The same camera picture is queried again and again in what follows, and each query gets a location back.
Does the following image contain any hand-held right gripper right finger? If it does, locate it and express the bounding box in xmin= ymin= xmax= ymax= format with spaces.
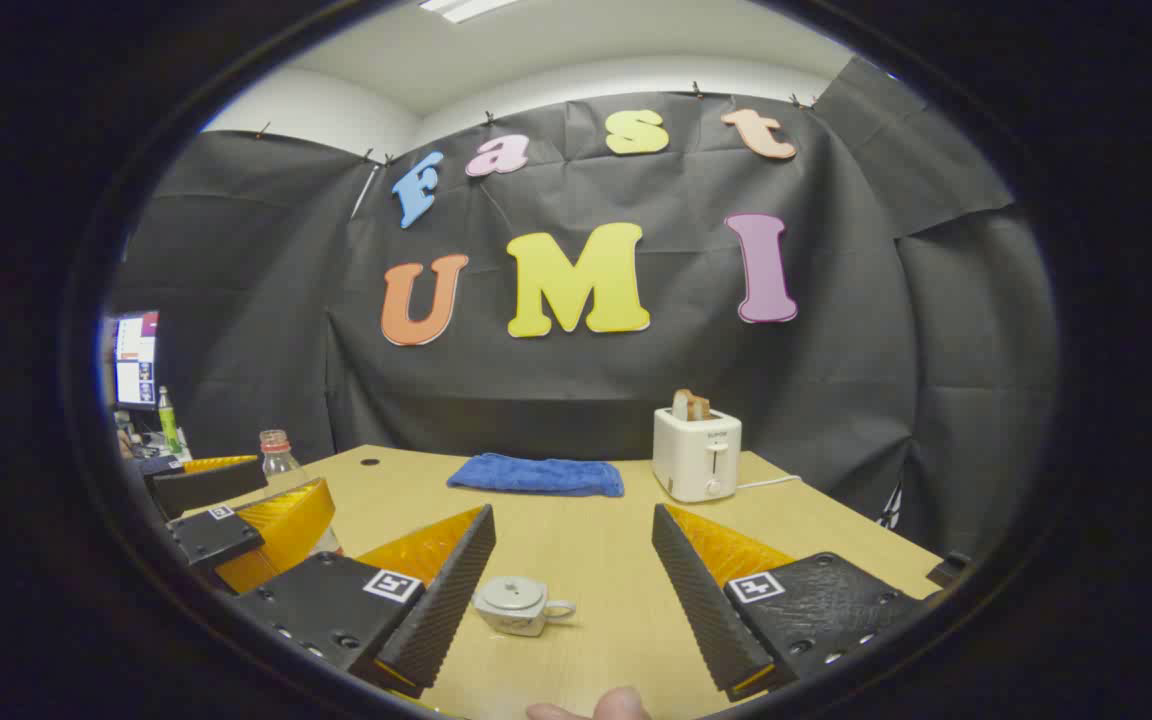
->
xmin=651 ymin=503 xmax=922 ymax=703

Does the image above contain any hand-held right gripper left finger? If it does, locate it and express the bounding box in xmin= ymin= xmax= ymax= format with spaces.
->
xmin=231 ymin=503 xmax=497 ymax=699

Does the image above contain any grey teacup lid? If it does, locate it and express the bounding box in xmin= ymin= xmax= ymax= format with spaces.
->
xmin=480 ymin=576 xmax=548 ymax=612

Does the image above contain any clear plastic water bottle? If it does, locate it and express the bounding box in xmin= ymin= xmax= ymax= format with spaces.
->
xmin=259 ymin=430 xmax=342 ymax=557

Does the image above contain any white ceramic teacup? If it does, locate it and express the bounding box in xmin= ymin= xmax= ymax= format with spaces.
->
xmin=474 ymin=575 xmax=577 ymax=638

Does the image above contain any green drink bottle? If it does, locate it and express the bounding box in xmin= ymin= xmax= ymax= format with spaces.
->
xmin=157 ymin=386 xmax=182 ymax=456

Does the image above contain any white toaster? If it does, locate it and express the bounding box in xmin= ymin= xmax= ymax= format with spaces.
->
xmin=652 ymin=405 xmax=743 ymax=503

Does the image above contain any computer monitor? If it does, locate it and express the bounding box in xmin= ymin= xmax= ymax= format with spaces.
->
xmin=114 ymin=310 xmax=161 ymax=411

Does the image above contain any blue folded towel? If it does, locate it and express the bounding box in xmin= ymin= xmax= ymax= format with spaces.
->
xmin=447 ymin=453 xmax=625 ymax=498

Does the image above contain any black backdrop cloth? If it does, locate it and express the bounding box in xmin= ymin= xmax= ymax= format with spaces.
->
xmin=111 ymin=55 xmax=1062 ymax=561

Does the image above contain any ceiling light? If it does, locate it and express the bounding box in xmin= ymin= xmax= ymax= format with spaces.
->
xmin=419 ymin=0 xmax=519 ymax=24

